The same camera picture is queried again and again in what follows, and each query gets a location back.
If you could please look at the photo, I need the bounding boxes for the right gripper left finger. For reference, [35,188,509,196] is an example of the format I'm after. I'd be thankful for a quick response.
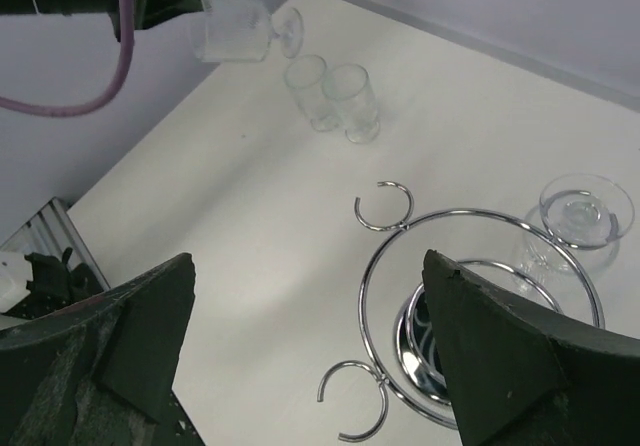
[1,253,196,445]

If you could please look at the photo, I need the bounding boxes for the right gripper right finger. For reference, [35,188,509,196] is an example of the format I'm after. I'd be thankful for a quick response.
[422,250,639,445]

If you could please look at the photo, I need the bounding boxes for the clear wine glass three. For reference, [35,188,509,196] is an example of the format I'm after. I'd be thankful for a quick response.
[188,0,304,63]

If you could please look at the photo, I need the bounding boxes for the clear wine glass two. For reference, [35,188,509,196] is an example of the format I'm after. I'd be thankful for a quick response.
[511,173,635,294]

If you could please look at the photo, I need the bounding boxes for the clear wine glass one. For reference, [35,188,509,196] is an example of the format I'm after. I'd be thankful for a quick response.
[283,54,339,132]

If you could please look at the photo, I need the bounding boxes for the clear wine glass four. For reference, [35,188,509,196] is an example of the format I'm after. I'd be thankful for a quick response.
[322,63,380,144]

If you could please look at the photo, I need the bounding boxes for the chrome wine glass rack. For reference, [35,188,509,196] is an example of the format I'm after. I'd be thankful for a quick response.
[317,202,605,444]

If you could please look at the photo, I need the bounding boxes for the aluminium frame post left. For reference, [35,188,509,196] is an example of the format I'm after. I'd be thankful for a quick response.
[1,197,110,291]

